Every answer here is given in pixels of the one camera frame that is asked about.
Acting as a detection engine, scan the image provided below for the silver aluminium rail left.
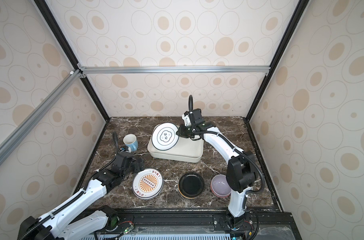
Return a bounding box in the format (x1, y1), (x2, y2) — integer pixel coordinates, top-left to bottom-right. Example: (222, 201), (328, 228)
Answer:
(0, 69), (81, 178)

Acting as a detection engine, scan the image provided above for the silver aluminium rail back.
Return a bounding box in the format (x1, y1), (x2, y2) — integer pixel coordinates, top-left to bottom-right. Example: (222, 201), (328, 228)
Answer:
(80, 66), (270, 74)

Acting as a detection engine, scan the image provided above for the black plate orange rim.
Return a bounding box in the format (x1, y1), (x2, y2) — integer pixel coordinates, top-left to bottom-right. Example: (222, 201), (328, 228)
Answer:
(178, 172), (205, 199)

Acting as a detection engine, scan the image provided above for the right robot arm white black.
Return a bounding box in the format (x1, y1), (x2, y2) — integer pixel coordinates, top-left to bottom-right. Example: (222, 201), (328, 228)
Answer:
(177, 109), (266, 229)

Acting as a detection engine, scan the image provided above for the white plastic bin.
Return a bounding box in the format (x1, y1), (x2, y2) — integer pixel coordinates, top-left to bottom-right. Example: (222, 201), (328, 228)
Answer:
(148, 136), (204, 163)

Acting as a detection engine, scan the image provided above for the blue white mug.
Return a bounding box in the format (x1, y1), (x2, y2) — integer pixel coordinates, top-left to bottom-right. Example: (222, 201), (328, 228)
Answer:
(123, 134), (139, 152)

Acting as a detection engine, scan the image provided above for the purple bowl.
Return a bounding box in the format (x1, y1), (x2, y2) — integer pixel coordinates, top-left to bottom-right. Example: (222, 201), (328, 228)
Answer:
(211, 175), (232, 198)

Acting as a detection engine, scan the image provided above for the orange sunburst plate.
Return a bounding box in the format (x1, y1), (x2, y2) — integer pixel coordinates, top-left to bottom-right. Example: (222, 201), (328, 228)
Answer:
(132, 169), (164, 200)

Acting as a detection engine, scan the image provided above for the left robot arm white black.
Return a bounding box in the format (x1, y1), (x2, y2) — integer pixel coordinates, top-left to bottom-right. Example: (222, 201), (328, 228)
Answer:
(18, 152), (145, 240)

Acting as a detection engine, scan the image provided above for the silver aluminium rail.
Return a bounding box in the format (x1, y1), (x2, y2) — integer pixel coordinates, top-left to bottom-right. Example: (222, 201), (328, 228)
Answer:
(80, 66), (270, 74)
(0, 69), (81, 178)

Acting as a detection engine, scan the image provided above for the white plate black line pattern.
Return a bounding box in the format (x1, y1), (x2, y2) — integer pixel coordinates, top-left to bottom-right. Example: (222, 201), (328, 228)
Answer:
(151, 123), (179, 151)

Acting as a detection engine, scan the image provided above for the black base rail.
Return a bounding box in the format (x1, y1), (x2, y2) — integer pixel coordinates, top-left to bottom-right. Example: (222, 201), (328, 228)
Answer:
(98, 209), (302, 240)

